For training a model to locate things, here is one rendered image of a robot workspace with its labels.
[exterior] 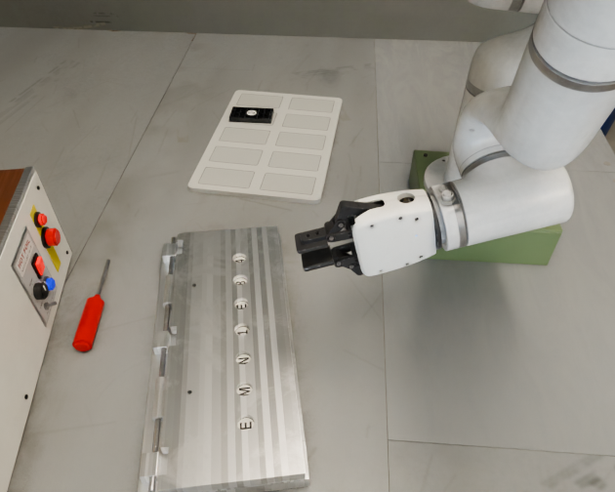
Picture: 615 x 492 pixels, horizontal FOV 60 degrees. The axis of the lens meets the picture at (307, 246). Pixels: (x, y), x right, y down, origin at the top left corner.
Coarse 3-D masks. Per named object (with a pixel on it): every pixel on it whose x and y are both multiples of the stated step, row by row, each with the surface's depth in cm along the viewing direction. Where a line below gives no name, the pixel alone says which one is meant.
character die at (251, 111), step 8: (232, 112) 127; (240, 112) 126; (248, 112) 125; (256, 112) 125; (264, 112) 126; (272, 112) 126; (232, 120) 125; (240, 120) 124; (248, 120) 124; (256, 120) 124; (264, 120) 124
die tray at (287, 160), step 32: (256, 96) 133; (288, 96) 133; (224, 128) 123; (256, 128) 123; (288, 128) 123; (320, 128) 123; (224, 160) 114; (256, 160) 114; (288, 160) 114; (320, 160) 114; (224, 192) 107; (256, 192) 106; (288, 192) 106; (320, 192) 106
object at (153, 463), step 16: (160, 272) 90; (160, 288) 87; (160, 304) 85; (288, 304) 84; (160, 320) 83; (288, 320) 82; (160, 336) 78; (176, 336) 80; (160, 352) 78; (160, 368) 75; (144, 432) 70; (160, 432) 70; (304, 432) 69; (144, 448) 68; (160, 448) 68; (304, 448) 68; (144, 464) 65; (160, 464) 67; (144, 480) 65; (304, 480) 65
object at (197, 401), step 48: (192, 240) 92; (240, 240) 92; (192, 288) 84; (240, 288) 84; (192, 336) 78; (240, 336) 78; (288, 336) 78; (192, 384) 72; (240, 384) 73; (288, 384) 72; (192, 432) 67; (240, 432) 67; (288, 432) 67; (192, 480) 63; (240, 480) 63; (288, 480) 65
